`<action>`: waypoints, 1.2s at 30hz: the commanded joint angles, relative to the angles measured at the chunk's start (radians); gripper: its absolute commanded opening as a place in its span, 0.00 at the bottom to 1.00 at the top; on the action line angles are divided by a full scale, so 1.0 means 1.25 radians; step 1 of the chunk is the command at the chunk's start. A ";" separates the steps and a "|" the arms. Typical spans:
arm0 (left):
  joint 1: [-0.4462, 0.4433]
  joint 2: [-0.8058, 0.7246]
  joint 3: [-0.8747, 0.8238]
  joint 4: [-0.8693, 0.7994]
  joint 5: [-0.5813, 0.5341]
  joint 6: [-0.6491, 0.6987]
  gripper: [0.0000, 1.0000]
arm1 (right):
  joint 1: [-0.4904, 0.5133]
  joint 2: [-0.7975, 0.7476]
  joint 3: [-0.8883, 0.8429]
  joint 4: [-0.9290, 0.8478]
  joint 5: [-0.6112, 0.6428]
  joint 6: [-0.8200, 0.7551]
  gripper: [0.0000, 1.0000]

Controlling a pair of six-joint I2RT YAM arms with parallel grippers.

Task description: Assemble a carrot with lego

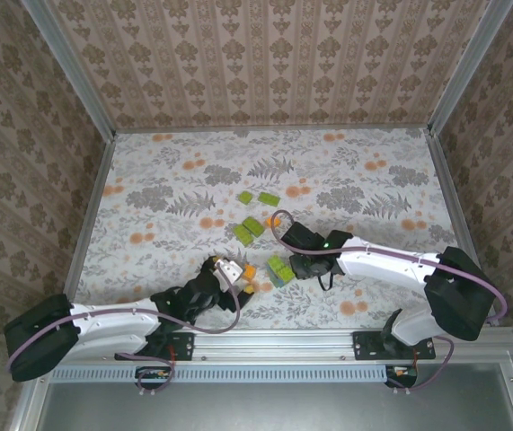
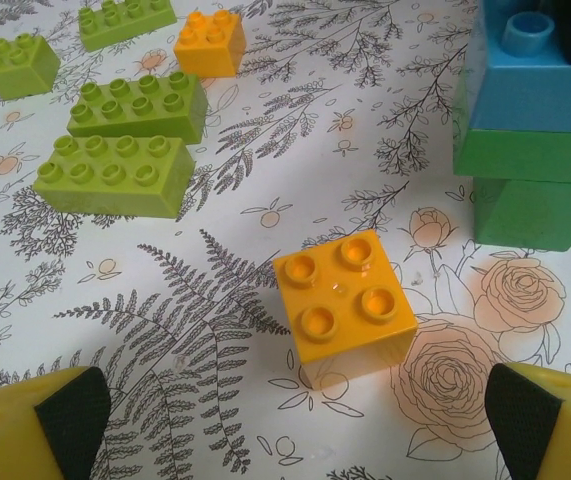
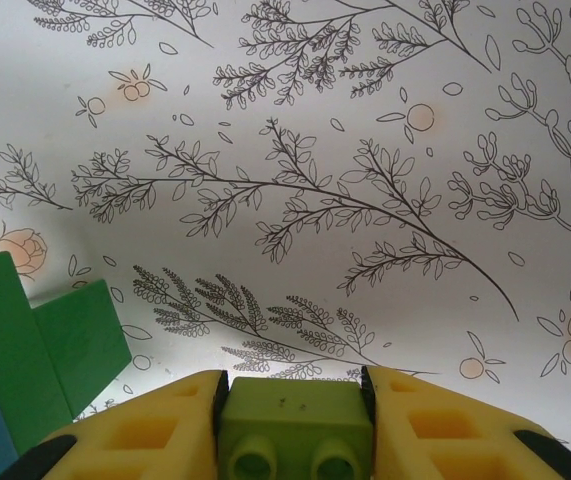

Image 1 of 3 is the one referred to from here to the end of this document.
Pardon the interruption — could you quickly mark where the small black electronics module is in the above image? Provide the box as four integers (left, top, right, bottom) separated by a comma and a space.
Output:
135, 365, 172, 391
384, 364, 420, 390

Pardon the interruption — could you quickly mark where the grey metal panel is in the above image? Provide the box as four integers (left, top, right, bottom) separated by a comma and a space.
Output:
35, 363, 513, 431

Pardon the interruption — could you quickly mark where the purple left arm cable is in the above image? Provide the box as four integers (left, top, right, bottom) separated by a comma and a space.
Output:
7, 264, 243, 400

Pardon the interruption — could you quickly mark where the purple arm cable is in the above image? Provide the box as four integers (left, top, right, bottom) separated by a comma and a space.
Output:
7, 264, 243, 400
270, 209, 509, 396

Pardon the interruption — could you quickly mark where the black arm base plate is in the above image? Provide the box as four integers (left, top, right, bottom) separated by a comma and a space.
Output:
352, 330, 438, 362
165, 330, 195, 362

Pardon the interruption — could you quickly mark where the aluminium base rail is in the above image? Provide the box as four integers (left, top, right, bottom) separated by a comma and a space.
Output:
35, 326, 513, 365

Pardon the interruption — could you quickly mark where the white slotted cable duct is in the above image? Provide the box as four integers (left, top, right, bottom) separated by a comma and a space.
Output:
56, 364, 390, 384

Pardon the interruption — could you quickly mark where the thin aluminium table edge rail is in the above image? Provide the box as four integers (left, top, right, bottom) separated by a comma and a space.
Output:
114, 126, 432, 135

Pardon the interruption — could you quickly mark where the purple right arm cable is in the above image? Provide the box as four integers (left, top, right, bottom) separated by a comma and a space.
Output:
270, 209, 509, 396

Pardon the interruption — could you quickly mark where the aluminium frame post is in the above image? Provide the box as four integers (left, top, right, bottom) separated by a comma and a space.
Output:
427, 0, 513, 138
21, 0, 118, 141

